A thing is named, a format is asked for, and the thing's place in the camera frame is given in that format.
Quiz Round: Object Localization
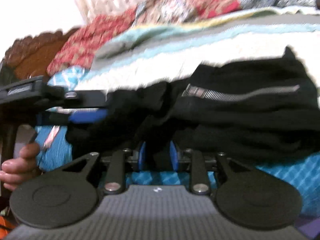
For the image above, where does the red patterned cloth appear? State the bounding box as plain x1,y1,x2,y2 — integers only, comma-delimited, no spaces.
47,0,241,76

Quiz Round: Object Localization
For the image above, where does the orange object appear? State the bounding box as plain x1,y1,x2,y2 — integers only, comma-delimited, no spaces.
0,214,16,233

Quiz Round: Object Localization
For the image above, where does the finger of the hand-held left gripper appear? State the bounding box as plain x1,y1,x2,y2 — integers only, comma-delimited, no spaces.
36,108,110,126
46,86,110,107

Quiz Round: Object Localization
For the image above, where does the purple object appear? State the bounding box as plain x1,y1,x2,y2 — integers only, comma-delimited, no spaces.
297,217,320,240

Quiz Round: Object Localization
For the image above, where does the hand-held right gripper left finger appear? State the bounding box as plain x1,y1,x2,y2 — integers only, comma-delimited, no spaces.
61,141,148,195

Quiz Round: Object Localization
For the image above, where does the person's left hand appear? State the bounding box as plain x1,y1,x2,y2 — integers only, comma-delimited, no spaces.
0,144,41,191

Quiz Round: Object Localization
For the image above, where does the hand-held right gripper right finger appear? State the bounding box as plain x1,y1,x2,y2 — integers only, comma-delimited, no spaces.
169,140,253,195

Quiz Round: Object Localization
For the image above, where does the beige patterned quilt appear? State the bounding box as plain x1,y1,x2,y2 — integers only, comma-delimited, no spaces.
47,6,320,92

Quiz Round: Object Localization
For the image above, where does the carved wooden headboard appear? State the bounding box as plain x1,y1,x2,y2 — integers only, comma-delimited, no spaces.
2,27,81,81

